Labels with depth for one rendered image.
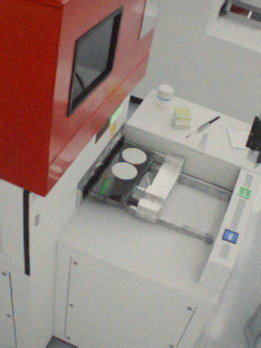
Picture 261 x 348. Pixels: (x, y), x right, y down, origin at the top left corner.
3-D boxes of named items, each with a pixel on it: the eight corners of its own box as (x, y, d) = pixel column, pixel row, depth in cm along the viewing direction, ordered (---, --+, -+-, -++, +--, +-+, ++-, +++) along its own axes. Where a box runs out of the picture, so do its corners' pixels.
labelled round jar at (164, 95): (152, 106, 230) (156, 89, 224) (157, 99, 235) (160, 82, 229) (167, 111, 229) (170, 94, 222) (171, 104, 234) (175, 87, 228)
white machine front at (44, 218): (24, 274, 167) (23, 190, 141) (115, 147, 227) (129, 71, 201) (32, 277, 166) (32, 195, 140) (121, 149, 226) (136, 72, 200)
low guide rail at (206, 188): (119, 160, 220) (120, 155, 218) (120, 158, 222) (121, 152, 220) (227, 201, 211) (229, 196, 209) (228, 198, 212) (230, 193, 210)
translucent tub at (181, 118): (173, 128, 219) (176, 115, 215) (170, 118, 225) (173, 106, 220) (189, 130, 220) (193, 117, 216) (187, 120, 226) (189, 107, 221)
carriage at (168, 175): (134, 216, 192) (136, 210, 190) (165, 162, 219) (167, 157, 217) (154, 223, 191) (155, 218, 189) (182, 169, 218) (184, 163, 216)
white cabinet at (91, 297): (52, 343, 234) (55, 241, 181) (123, 225, 305) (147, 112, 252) (169, 393, 222) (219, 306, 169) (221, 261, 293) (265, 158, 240)
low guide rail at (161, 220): (92, 198, 200) (93, 192, 198) (94, 195, 202) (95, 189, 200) (211, 244, 191) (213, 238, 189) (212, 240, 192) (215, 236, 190)
